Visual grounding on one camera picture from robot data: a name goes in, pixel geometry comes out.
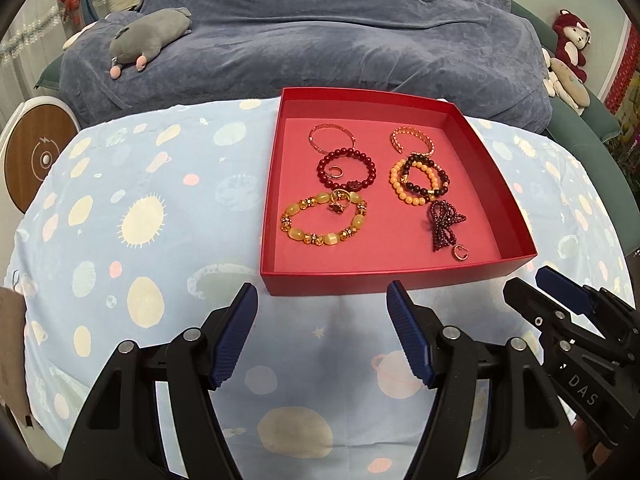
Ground dark garnet bead strand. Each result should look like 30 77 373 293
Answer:
427 200 466 252

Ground black gold bead bracelet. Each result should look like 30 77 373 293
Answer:
400 153 452 200

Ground yellow amber bead bracelet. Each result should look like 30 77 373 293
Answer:
278 190 369 250

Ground gold charm ring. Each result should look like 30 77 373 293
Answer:
326 187 355 215

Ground light blue patterned tablecloth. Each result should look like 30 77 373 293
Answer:
2 99 634 479

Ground red shallow tray box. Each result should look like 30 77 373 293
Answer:
260 87 537 296

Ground teal sofa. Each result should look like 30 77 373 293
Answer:
34 1 620 142

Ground beige plush toy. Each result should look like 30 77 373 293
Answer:
541 48 590 116

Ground thin gold bangle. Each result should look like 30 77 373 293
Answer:
308 122 356 155

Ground round wooden white table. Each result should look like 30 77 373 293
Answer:
1 96 80 214

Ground red monkey plush toy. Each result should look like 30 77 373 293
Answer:
552 9 591 84

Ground grey plush mouse toy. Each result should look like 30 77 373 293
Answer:
110 8 192 79

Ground blue-grey sofa cover blanket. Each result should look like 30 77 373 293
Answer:
58 0 552 132

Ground orange bead bracelet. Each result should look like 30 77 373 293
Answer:
388 157 442 207

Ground dark red bead bracelet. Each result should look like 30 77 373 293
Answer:
316 145 378 193

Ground gold chain cuff bracelet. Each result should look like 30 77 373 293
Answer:
389 126 436 157

